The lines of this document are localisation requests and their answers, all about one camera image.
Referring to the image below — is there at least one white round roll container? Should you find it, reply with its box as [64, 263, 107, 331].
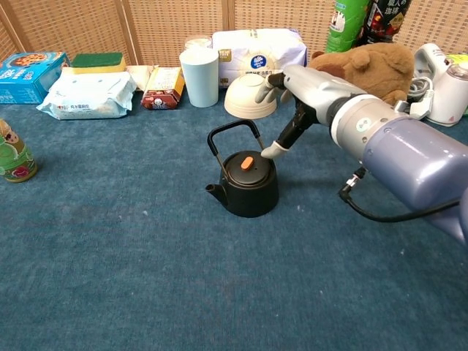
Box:
[184, 35, 214, 51]

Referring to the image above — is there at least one wet wipes pack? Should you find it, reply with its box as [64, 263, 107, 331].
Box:
[36, 71, 138, 121]

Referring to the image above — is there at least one white plastic pack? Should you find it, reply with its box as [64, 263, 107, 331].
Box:
[126, 64, 159, 92]

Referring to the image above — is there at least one blue cookie box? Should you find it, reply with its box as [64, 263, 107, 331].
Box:
[0, 51, 71, 105]

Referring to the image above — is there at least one light blue cup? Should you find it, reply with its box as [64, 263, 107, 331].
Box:
[178, 47, 220, 109]

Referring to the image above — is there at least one large white tissue pack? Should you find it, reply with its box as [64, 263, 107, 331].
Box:
[211, 28, 308, 89]

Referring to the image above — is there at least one dark drink bottle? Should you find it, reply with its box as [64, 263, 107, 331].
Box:
[363, 0, 412, 47]

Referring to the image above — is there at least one dark teal tablecloth covered table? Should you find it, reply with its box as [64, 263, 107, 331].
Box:
[0, 60, 468, 351]

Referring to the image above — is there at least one brown yellow snack carton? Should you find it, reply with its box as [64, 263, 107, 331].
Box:
[140, 66, 186, 110]

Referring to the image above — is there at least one white power cable with plug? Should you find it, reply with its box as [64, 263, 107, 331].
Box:
[393, 75, 436, 121]

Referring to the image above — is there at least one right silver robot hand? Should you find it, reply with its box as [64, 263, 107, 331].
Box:
[254, 64, 361, 160]

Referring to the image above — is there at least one wicker folding screen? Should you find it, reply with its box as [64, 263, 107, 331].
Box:
[0, 0, 468, 67]

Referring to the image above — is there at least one green yellow sponge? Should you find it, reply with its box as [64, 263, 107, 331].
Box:
[71, 52, 127, 75]

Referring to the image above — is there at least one brown capybara plush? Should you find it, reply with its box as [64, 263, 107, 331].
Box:
[309, 42, 416, 107]

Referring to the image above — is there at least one green chips can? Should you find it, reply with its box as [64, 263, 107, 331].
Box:
[324, 0, 372, 54]

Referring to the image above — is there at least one black teapot lid orange knob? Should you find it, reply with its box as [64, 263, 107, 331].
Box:
[223, 151, 273, 186]

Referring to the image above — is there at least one black teapot with handle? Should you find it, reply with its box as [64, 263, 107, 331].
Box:
[205, 120, 280, 219]

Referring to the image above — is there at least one beige upturned bowl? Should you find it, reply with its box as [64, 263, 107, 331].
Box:
[223, 74, 279, 120]

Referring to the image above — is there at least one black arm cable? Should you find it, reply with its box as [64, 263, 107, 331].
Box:
[339, 167, 468, 223]

